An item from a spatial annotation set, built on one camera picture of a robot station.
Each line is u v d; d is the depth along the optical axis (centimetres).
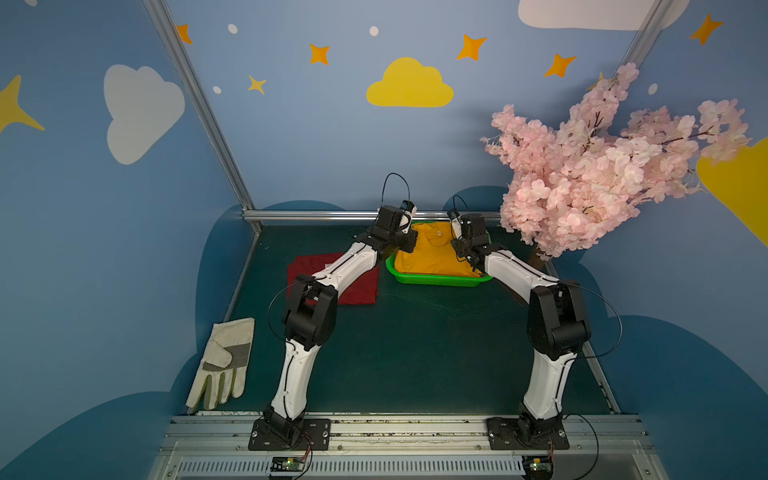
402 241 86
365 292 99
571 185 57
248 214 115
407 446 74
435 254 98
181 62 76
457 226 87
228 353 86
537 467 73
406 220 79
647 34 72
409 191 119
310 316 56
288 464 72
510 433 74
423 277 98
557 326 52
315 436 73
